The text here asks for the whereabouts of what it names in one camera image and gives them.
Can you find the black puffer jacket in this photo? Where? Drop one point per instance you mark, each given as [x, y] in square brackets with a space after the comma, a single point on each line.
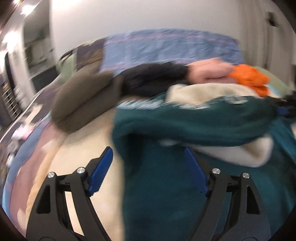
[148, 80]

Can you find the white wire rack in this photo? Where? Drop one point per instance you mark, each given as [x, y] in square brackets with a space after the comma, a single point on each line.
[12, 106]

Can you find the pink quilted jacket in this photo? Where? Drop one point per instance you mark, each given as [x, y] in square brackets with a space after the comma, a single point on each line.
[212, 70]

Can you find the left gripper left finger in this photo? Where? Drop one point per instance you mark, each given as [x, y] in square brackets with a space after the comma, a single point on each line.
[63, 209]

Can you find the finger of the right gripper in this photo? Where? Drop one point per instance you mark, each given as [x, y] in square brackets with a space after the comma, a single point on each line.
[282, 111]

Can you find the dark green fleece sweatshirt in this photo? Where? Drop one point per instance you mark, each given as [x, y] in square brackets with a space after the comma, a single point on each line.
[160, 200]

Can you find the olive brown fleece garment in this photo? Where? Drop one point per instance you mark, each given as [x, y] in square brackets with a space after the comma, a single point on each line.
[84, 97]

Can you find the cream pink fleece blanket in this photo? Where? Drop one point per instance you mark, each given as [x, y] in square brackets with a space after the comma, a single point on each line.
[48, 149]

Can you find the blue plaid quilt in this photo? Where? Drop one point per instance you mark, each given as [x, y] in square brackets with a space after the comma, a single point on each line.
[126, 50]

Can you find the orange puffer jacket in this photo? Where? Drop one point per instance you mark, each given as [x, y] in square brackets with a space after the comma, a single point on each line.
[250, 77]

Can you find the light green pillow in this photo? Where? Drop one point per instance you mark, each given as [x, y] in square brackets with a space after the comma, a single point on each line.
[66, 65]

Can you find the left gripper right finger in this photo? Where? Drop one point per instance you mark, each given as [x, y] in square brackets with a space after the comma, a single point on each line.
[233, 209]

